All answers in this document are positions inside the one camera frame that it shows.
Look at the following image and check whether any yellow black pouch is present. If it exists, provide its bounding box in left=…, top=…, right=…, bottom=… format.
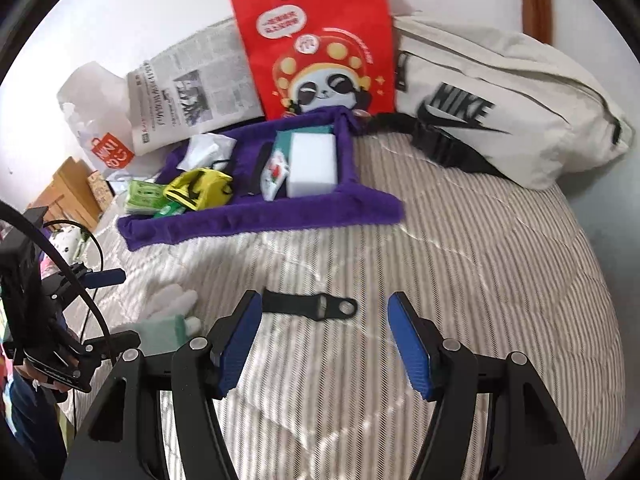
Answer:
left=163, top=168, right=233, bottom=211

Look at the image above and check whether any fruit print wet wipe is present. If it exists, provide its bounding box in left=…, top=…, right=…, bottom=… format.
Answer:
left=260, top=148, right=290, bottom=202

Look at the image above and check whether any white paper towel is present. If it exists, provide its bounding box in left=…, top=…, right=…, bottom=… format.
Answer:
left=177, top=133, right=236, bottom=171

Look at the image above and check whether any white Miniso plastic bag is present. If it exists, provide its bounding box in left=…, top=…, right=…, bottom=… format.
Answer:
left=58, top=62, right=165, bottom=182

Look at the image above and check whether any teal knitted cloth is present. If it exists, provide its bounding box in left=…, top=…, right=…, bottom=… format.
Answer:
left=273, top=125, right=333, bottom=157

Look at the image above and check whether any left forearm dark sleeve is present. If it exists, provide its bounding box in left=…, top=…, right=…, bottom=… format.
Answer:
left=1, top=372, right=67, bottom=479

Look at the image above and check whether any white sponge block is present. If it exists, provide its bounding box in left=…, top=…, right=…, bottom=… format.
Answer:
left=286, top=132, right=337, bottom=198

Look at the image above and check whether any striped quilted mattress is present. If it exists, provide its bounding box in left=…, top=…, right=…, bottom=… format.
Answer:
left=82, top=134, right=625, bottom=479

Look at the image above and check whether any folded newspaper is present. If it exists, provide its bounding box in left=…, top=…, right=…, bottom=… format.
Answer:
left=127, top=18, right=264, bottom=156

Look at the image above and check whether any black cable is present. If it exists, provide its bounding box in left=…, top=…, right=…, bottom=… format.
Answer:
left=0, top=199, right=122, bottom=361

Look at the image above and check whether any red panda paper bag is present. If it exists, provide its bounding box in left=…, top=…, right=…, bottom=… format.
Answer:
left=231, top=0, right=395, bottom=119

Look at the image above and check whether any brown patterned book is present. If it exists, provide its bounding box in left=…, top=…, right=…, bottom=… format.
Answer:
left=87, top=171, right=115, bottom=212

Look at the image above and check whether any white Nike waist bag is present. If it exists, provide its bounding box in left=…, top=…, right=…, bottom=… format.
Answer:
left=367, top=14, right=634, bottom=190

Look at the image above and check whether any green tissue pack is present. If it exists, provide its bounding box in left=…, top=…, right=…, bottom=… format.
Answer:
left=125, top=180, right=169, bottom=216

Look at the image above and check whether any purple towel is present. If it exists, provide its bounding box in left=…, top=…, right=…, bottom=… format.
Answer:
left=116, top=106, right=404, bottom=252

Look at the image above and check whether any green sachet packet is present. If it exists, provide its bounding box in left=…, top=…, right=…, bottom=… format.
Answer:
left=154, top=202, right=188, bottom=218

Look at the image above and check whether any black strap with buckle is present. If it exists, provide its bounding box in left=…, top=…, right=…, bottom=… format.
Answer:
left=261, top=288, right=359, bottom=323

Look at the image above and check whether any person left hand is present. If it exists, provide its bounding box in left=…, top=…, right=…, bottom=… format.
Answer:
left=14, top=362, right=70, bottom=393

